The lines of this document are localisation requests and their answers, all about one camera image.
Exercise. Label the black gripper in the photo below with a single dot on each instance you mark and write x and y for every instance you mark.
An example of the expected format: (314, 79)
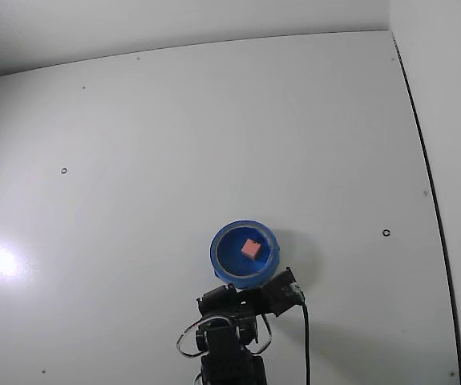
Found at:
(223, 297)

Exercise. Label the orange cube block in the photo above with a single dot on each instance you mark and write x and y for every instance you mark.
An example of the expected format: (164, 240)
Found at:
(250, 249)

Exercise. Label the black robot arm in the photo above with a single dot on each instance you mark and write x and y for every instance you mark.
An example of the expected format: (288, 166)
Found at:
(230, 361)

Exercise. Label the blue tape roll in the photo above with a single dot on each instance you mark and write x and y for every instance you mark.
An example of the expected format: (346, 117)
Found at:
(219, 256)

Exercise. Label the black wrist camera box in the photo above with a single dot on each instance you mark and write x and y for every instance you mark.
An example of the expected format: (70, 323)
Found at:
(280, 293)

